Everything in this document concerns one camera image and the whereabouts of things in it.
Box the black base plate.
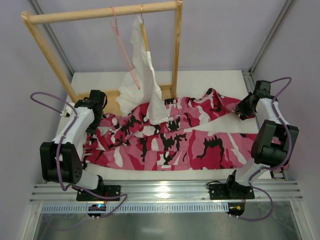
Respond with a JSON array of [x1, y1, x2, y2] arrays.
[[76, 185, 121, 202], [208, 183, 255, 200]]

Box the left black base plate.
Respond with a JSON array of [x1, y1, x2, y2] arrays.
[[76, 185, 121, 202]]

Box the wooden hanger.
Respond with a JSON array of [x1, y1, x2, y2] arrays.
[[140, 4, 150, 52]]

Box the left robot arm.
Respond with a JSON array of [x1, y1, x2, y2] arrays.
[[39, 90, 107, 199]]

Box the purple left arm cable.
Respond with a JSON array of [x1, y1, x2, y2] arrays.
[[30, 91, 128, 218]]

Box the aluminium mounting rail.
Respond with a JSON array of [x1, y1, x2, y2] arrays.
[[29, 179, 303, 204]]

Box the pink wire hanger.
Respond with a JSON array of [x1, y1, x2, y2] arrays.
[[110, 6, 140, 90]]

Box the slotted cable duct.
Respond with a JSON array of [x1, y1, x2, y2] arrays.
[[40, 202, 229, 214]]

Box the white t-shirt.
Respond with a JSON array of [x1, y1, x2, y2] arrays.
[[115, 16, 169, 125]]

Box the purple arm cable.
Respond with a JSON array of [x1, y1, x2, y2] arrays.
[[234, 76, 293, 222], [30, 91, 128, 218]]

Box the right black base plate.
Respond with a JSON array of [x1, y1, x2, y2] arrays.
[[208, 183, 255, 200]]

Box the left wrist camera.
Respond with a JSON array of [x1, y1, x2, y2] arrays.
[[60, 102, 75, 118]]

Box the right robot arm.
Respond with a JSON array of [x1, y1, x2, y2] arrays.
[[223, 80, 299, 199]]

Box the pink camouflage trousers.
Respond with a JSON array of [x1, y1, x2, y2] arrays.
[[82, 87, 290, 172]]

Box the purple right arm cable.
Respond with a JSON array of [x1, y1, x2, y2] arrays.
[[234, 76, 293, 222]]

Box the wooden clothes rack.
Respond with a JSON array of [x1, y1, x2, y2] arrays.
[[21, 0, 183, 103]]

